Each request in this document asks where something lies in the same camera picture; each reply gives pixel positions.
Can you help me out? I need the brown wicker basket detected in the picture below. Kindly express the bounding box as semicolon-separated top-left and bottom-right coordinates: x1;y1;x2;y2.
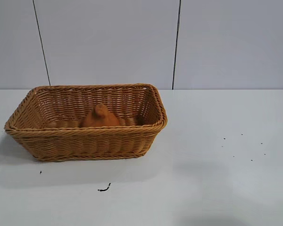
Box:
4;82;168;162

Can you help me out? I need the orange with knobbed top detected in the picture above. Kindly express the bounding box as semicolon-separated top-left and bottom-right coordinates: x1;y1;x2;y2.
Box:
82;103;121;128

